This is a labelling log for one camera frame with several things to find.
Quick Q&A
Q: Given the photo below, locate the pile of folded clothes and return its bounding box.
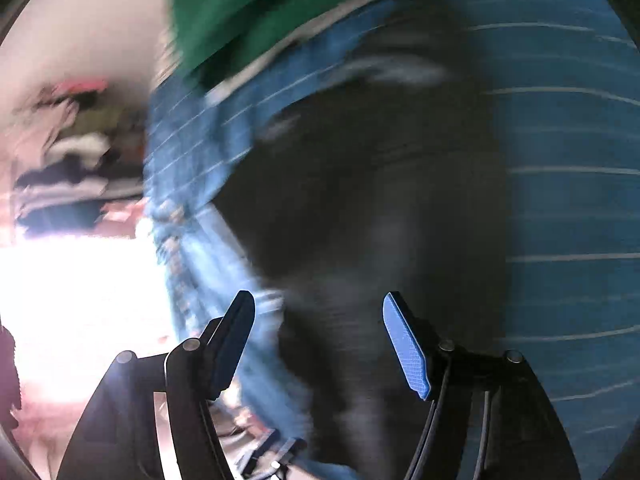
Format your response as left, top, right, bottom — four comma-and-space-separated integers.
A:
1, 79, 146, 238

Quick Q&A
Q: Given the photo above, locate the black leather jacket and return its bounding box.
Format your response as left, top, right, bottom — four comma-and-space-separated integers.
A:
214, 0, 506, 479

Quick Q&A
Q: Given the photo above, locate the blue striped bed sheet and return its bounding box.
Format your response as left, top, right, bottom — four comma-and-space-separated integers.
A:
144, 0, 639, 479

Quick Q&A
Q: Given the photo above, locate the green grey garment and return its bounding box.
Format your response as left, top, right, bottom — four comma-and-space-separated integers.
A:
170, 0, 375, 93

